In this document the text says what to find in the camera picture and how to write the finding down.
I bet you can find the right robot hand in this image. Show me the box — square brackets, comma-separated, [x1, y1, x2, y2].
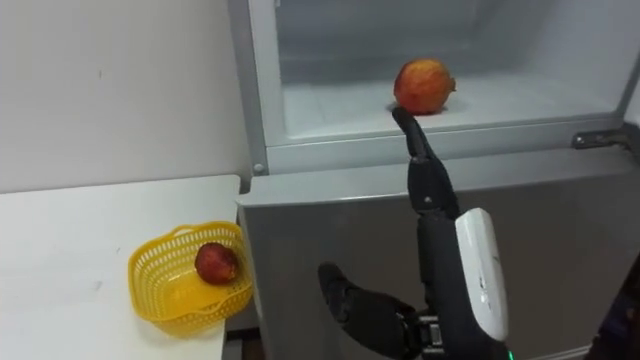
[317, 106, 512, 360]

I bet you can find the grey fridge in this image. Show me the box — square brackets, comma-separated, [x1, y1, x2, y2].
[227, 0, 640, 360]

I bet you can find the open fridge door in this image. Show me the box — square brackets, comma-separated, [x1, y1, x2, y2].
[583, 0, 640, 360]

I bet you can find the orange-red pomegranate soft toy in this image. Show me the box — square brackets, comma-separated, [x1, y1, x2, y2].
[392, 58, 457, 116]

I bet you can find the dark red apple soft toy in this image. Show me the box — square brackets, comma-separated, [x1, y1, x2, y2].
[194, 242, 240, 286]

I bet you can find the yellow plastic basket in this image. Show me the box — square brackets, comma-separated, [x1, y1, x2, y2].
[127, 220, 254, 325]

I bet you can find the white table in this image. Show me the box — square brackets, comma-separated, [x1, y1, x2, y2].
[0, 174, 242, 360]

